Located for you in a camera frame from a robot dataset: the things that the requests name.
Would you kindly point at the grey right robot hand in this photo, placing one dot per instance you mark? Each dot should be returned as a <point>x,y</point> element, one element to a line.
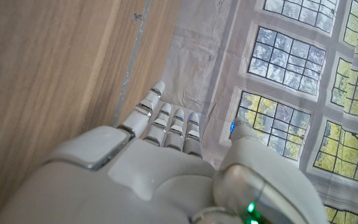
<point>141,180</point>

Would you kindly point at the printed window backdrop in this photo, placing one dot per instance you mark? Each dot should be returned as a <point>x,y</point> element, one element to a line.
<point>291,62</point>

